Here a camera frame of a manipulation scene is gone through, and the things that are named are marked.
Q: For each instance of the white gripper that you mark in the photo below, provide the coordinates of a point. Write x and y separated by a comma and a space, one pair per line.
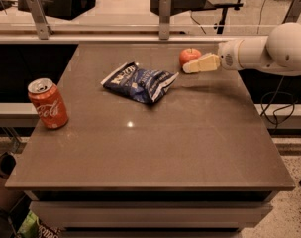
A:
228, 55

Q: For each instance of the red apple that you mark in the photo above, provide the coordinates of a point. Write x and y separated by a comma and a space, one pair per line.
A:
187, 55

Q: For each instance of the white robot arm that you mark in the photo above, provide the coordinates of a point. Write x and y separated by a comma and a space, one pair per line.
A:
278, 53

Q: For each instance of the red coke can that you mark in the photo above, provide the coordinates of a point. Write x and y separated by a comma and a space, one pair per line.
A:
48, 102

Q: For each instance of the blue chip bag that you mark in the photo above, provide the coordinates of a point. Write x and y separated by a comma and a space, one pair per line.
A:
146, 86

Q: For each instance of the grey table drawer unit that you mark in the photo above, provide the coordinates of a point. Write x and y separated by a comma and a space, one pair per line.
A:
150, 216

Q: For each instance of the green snack bag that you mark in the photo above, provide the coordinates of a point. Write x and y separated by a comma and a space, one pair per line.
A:
29, 227

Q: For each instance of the dark bin at left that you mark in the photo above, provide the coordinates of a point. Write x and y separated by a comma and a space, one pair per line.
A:
8, 197

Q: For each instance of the middle metal rail bracket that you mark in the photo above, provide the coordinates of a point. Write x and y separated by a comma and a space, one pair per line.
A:
164, 19

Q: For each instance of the metal rail bracket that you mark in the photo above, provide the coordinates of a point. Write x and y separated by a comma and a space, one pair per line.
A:
293, 12
164, 19
42, 26

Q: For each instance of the right metal rail bracket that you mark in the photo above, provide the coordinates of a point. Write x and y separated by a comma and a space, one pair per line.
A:
293, 12

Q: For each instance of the left metal rail bracket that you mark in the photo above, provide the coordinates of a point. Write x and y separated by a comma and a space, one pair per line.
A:
42, 26

